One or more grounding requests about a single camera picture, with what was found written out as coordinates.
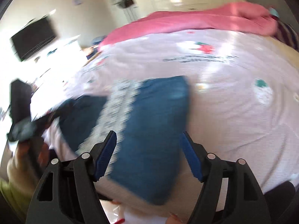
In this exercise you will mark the black wall television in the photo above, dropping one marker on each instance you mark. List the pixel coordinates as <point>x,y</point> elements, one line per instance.
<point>35,39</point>

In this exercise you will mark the blue cloth pile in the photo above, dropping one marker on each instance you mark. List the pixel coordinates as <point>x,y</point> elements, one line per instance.
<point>98,39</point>

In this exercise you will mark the person's left hand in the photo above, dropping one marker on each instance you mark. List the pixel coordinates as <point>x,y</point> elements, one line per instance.
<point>16,168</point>

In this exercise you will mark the blue denim pants lace trim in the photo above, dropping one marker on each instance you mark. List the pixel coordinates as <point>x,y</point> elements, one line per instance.
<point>158,121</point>

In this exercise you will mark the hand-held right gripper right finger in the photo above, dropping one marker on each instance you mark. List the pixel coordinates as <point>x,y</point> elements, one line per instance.
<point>192,158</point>

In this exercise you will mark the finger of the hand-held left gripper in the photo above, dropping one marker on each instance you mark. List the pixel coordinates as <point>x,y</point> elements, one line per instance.
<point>55,116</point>

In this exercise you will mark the round purple wall clock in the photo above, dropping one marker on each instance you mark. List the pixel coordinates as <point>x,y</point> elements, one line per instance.
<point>76,1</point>

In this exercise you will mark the white dresser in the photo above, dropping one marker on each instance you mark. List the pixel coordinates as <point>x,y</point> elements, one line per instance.
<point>69,45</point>

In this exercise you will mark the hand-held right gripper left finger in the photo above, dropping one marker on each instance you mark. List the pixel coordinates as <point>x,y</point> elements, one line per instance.
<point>106,156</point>

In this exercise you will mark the person's left forearm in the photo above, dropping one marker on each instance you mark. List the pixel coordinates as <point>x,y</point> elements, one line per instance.
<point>11,198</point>

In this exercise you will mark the pink printed bedsheet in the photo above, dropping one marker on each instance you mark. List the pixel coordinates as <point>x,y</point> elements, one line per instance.
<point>233,121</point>

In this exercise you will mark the dark striped pillow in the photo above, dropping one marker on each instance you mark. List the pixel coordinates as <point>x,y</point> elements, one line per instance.
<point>288,33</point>

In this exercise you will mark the pink quilt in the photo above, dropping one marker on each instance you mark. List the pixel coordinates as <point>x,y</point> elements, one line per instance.
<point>198,18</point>

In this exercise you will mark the colourful small pillow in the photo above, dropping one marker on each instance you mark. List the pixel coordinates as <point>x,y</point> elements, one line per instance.
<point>274,12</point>

